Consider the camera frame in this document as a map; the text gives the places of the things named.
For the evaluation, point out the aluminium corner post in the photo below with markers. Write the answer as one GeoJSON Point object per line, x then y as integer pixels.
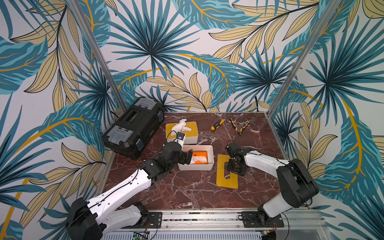
{"type": "Point", "coordinates": [89, 36]}
{"type": "Point", "coordinates": [319, 28]}

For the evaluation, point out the white plastic tissue box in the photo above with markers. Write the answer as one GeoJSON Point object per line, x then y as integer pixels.
{"type": "Point", "coordinates": [188, 141]}

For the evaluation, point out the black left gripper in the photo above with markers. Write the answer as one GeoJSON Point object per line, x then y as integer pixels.
{"type": "Point", "coordinates": [183, 156]}

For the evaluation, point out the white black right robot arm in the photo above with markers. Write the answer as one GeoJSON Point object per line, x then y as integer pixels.
{"type": "Point", "coordinates": [297, 186]}

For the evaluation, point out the white slotted cable duct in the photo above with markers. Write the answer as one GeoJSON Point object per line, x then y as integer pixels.
{"type": "Point", "coordinates": [185, 235]}

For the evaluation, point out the yellow wooden box lid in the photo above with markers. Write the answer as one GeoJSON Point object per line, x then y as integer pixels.
{"type": "Point", "coordinates": [191, 134]}

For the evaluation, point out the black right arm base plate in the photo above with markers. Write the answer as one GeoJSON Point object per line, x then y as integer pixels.
{"type": "Point", "coordinates": [260, 220]}

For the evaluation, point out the right aluminium corner post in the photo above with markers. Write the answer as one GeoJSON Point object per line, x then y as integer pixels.
{"type": "Point", "coordinates": [319, 28]}

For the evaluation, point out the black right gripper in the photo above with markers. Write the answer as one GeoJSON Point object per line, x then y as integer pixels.
{"type": "Point", "coordinates": [236, 168]}

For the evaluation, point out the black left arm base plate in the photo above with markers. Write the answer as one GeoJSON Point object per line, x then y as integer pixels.
{"type": "Point", "coordinates": [152, 220]}

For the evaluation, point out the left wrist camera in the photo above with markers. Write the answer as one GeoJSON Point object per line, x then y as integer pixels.
{"type": "Point", "coordinates": [180, 138]}

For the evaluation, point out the black plastic toolbox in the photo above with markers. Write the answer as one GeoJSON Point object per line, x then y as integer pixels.
{"type": "Point", "coordinates": [131, 133]}

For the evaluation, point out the left aluminium corner post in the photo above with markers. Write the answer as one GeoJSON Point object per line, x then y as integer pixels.
{"type": "Point", "coordinates": [89, 36]}

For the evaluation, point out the yellow handled screwdriver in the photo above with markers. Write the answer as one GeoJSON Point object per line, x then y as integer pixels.
{"type": "Point", "coordinates": [217, 125]}

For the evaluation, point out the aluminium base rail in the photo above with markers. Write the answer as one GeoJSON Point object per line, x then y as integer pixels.
{"type": "Point", "coordinates": [227, 220]}

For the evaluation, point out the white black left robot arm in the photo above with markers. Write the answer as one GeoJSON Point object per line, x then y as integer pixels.
{"type": "Point", "coordinates": [99, 216]}

